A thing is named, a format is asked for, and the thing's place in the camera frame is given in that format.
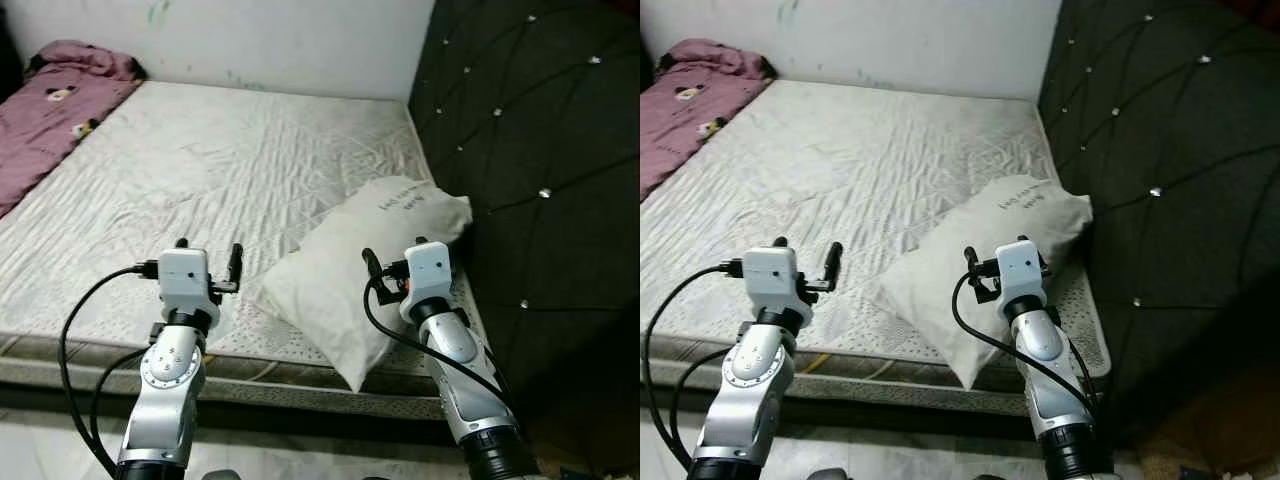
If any grey quilted mattress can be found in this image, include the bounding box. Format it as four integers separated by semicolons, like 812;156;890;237
640;76;1113;413
0;78;493;409

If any black tufted headboard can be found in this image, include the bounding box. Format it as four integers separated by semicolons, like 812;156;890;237
407;0;641;476
1037;0;1280;446

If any white pillow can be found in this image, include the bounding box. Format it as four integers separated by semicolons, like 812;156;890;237
247;175;474;394
864;174;1094;393

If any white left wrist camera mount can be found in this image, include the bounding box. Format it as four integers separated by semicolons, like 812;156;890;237
156;247;221;323
740;245;811;323

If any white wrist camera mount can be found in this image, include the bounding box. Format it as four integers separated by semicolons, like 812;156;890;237
740;245;811;323
993;236;1048;309
156;247;221;323
398;239;458;323

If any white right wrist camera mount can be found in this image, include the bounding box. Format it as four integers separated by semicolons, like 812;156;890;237
993;236;1048;309
398;239;458;323

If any mauve cartoon print blanket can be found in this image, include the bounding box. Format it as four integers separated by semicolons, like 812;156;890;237
640;37;778;203
0;39;148;221

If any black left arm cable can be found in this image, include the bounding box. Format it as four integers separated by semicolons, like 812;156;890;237
641;262;748;476
57;262;163;479
88;345;161;451
668;345;746;451

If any dark bed base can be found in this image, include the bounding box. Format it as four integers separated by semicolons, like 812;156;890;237
0;383;456;446
640;385;1051;451

